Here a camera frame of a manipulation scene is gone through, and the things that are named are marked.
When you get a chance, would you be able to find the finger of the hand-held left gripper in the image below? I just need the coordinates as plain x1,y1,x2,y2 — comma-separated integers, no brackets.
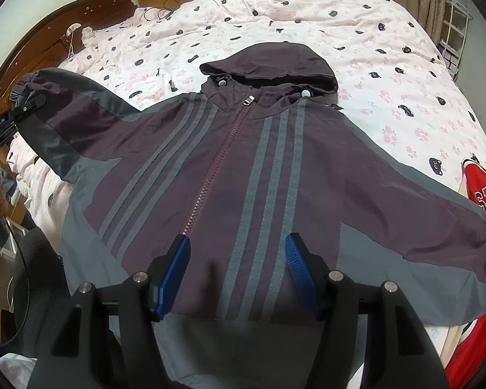
10,95,47,120

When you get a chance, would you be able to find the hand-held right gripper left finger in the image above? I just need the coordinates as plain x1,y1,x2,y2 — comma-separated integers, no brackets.
26,234,192,389

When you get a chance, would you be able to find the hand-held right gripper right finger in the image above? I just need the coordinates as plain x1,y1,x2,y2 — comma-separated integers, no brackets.
287,232,450,389

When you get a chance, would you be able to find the purple grey hooded jacket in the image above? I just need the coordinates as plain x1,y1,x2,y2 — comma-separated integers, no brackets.
10,41,486,389

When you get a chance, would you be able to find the dark wooden headboard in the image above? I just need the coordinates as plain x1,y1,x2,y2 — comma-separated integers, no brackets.
0,0,140,102

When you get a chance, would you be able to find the pink cat print duvet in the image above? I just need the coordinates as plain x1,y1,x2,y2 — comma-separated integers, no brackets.
6,0,486,333

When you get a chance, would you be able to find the white shelf rack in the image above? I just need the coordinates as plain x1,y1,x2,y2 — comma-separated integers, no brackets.
439,0,474,82

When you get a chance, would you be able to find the black cable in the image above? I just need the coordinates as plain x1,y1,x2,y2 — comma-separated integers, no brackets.
144,0,177,21

